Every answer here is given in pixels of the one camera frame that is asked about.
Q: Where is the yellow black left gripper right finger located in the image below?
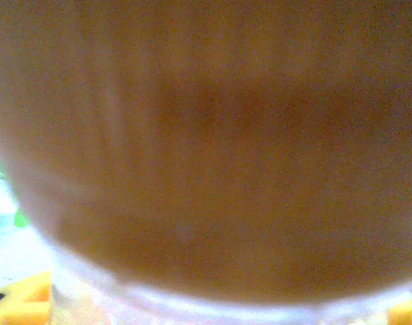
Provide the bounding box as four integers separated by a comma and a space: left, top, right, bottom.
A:
388, 297, 412, 325

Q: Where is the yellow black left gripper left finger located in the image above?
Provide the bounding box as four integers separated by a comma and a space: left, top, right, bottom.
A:
0, 270, 54, 325

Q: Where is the orange bottle with C print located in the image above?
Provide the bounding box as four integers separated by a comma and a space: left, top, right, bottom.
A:
0, 0, 412, 321

